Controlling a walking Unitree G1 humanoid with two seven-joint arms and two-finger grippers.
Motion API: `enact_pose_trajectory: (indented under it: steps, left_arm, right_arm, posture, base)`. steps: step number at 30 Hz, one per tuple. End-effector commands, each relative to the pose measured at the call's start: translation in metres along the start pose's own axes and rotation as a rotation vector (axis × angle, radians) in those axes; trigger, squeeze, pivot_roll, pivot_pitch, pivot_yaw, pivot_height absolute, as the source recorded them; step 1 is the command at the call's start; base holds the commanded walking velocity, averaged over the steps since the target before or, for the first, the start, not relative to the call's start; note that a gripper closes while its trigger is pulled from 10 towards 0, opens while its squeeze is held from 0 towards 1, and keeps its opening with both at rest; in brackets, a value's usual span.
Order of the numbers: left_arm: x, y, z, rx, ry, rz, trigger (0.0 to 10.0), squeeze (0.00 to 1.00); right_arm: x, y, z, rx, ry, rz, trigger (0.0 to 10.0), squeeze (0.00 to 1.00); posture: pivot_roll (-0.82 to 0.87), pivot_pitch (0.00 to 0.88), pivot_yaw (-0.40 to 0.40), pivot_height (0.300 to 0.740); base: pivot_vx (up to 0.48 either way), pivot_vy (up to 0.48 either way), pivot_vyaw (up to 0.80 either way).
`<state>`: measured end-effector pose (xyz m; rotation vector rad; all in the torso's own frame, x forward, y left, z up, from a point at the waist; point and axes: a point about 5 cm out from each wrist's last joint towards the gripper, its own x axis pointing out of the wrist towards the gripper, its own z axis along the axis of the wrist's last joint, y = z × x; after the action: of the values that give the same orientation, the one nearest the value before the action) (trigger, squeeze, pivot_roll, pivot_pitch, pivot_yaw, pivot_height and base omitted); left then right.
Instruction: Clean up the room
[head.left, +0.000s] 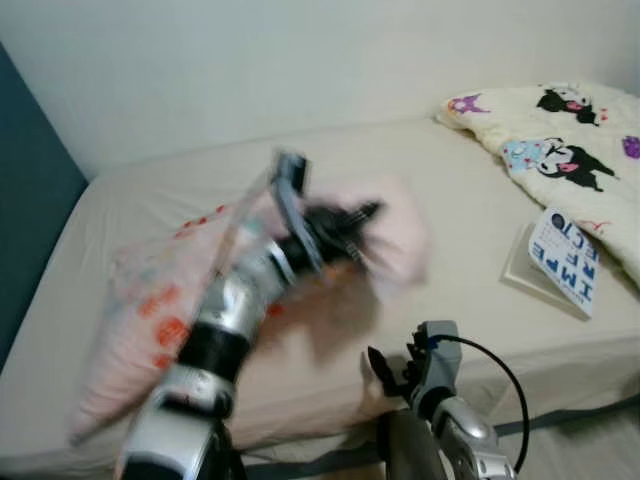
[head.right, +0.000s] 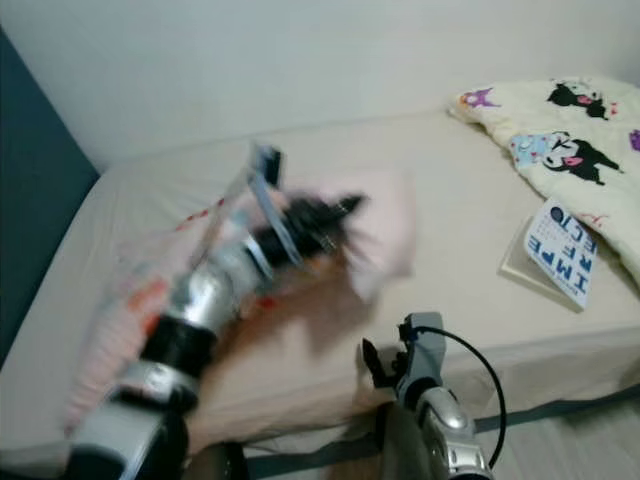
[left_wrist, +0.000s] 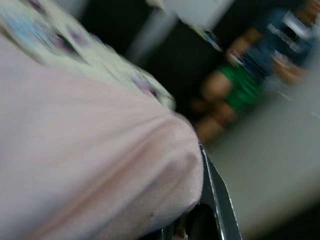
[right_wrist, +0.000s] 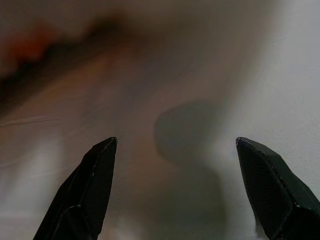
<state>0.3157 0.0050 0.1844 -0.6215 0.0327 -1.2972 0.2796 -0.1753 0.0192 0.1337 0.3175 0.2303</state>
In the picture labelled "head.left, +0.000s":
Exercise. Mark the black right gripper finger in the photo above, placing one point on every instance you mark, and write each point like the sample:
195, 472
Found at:
410, 352
380, 367

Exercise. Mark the grey robot right leg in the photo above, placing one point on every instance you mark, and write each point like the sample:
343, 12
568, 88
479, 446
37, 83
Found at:
405, 450

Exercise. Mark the white book with blue letters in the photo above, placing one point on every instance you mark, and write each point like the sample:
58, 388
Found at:
565, 262

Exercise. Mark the mattress with beige sheet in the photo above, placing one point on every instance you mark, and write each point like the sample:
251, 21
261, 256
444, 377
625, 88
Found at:
470, 200

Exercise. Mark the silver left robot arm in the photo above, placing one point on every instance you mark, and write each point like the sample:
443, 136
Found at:
215, 350

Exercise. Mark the pink pillow with dots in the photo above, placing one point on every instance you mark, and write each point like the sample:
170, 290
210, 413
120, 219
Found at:
140, 310

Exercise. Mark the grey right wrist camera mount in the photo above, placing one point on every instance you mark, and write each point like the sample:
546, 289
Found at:
437, 355

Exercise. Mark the cream cartoon print blanket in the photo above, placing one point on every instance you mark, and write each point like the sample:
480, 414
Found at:
570, 160

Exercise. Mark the teal upholstered headboard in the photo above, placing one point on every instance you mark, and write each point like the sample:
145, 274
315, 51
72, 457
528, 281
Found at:
30, 220

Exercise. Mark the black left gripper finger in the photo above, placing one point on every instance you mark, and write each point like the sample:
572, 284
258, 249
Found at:
365, 212
362, 238

